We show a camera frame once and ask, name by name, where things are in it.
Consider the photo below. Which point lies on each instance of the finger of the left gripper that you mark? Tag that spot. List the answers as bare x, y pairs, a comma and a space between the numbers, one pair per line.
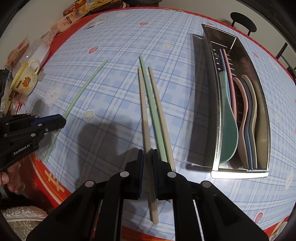
46, 118

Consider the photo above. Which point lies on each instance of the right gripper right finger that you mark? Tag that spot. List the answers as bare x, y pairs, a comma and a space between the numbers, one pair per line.
201, 211

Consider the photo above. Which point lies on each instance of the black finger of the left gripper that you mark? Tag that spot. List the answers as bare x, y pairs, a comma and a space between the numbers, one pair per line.
53, 125

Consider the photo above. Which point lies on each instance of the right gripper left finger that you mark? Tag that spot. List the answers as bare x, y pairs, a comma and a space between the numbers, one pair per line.
94, 210

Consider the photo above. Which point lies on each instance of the green spoon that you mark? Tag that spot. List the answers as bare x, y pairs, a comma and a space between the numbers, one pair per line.
230, 130

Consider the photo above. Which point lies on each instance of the blue spoon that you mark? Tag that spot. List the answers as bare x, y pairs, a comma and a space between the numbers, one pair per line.
247, 130

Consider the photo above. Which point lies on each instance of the beige spoon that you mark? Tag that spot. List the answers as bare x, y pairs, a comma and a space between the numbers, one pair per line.
259, 125

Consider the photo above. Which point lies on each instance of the pink spoon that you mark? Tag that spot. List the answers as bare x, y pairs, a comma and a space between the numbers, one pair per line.
242, 150

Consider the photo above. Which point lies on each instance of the blue chopstick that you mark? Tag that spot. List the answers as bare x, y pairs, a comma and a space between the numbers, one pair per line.
224, 68

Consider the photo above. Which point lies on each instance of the pink chopstick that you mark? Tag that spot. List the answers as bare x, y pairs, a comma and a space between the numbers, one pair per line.
232, 90

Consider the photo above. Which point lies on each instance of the person's left hand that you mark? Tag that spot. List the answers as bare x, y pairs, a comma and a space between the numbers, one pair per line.
12, 179

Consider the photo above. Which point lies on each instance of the yellow cartoon mug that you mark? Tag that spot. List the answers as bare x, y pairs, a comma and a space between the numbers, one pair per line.
26, 78

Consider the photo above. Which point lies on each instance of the red tablecloth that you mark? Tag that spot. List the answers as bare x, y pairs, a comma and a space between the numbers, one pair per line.
46, 178

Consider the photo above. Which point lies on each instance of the white plastic container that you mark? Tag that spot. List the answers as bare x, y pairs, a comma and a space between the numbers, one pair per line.
39, 50

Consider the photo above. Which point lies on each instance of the stainless steel utensil tray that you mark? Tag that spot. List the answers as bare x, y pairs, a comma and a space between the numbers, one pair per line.
238, 138

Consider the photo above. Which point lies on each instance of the pink snack box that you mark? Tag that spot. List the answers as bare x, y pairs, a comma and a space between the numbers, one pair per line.
67, 21

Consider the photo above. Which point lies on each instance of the small white packet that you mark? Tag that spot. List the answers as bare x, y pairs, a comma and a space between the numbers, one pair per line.
94, 23

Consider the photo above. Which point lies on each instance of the black round stool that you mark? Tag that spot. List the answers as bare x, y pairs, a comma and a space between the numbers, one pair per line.
243, 20

